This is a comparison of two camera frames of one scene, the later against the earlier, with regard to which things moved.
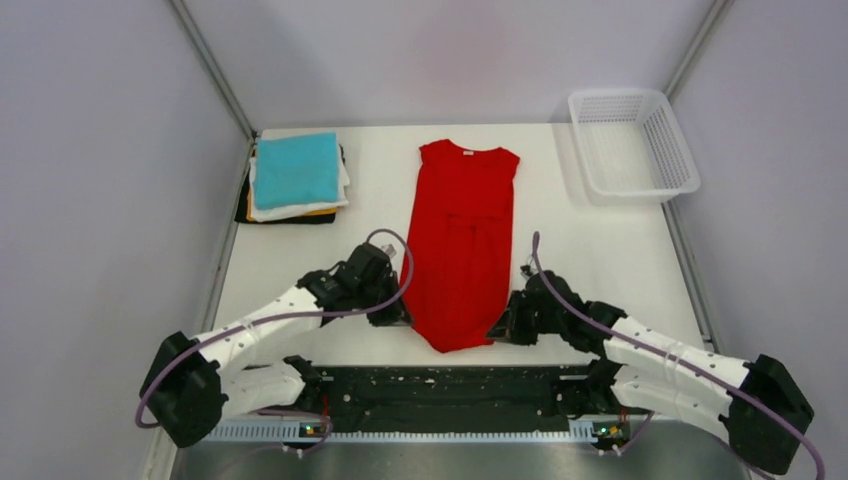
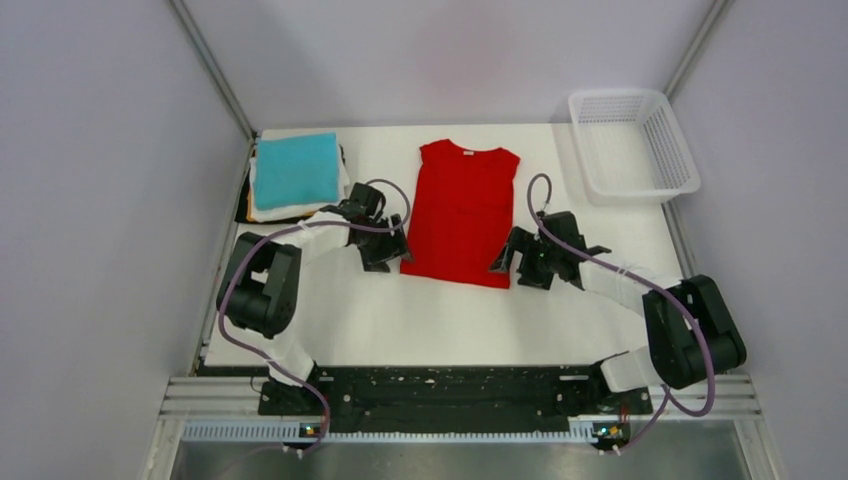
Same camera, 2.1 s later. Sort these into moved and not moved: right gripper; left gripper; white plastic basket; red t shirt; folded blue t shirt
Moved: left gripper; red t shirt; right gripper
Not moved: white plastic basket; folded blue t shirt
